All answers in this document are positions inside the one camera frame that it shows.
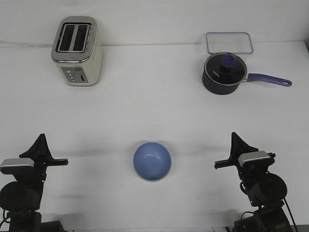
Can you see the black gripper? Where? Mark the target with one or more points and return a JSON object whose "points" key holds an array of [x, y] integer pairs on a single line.
{"points": [[250, 172], [39, 152]]}

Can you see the cream and steel toaster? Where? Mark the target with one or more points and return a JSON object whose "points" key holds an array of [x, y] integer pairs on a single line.
{"points": [[77, 51]]}

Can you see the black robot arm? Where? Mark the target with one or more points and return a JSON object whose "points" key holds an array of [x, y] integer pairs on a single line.
{"points": [[20, 200], [265, 190]]}

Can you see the clear blue-rimmed container lid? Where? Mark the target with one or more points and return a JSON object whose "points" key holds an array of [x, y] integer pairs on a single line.
{"points": [[232, 42]]}

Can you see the glass pot lid blue knob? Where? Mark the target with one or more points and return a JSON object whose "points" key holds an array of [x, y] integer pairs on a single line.
{"points": [[225, 68]]}

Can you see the dark blue saucepan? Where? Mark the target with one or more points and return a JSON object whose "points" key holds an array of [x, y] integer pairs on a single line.
{"points": [[250, 77]]}

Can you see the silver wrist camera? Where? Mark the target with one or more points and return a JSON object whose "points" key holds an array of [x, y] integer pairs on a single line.
{"points": [[252, 156], [16, 166]]}

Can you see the blue bowl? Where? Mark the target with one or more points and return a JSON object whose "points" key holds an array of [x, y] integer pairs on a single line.
{"points": [[152, 161]]}

